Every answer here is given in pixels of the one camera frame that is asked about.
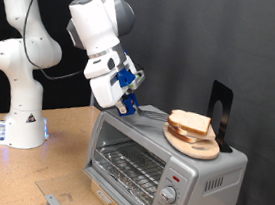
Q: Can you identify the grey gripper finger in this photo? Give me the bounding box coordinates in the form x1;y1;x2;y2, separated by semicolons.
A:
114;100;129;116

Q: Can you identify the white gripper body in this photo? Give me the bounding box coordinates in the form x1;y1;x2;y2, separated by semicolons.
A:
79;47;148;114

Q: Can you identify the black spatula with blue block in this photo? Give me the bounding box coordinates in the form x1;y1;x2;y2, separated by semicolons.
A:
115;91;173;124

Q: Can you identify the glass oven door with handle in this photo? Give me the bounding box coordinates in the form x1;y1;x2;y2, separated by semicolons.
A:
31;160;157;205

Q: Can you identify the silver oven knob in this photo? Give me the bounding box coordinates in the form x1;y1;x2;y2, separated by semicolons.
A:
157;184;178;205

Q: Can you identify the silver toaster oven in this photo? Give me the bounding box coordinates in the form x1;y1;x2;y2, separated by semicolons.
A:
79;98;254;205

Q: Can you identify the vertical metal pole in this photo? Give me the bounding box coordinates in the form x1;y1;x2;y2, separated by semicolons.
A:
87;0;109;107

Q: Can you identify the oval wooden cutting board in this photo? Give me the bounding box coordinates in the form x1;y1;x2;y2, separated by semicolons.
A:
159;120;224;163

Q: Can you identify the black metal bookend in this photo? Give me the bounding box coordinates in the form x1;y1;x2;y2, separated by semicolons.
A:
201;78;242;154

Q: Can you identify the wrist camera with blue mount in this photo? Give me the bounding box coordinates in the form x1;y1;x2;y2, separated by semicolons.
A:
113;66;147;93

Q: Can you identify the metal wire oven rack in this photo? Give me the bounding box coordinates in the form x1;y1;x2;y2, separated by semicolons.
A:
87;136;170;205

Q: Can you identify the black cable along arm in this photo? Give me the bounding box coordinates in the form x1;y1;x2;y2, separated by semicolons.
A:
14;0;94;85

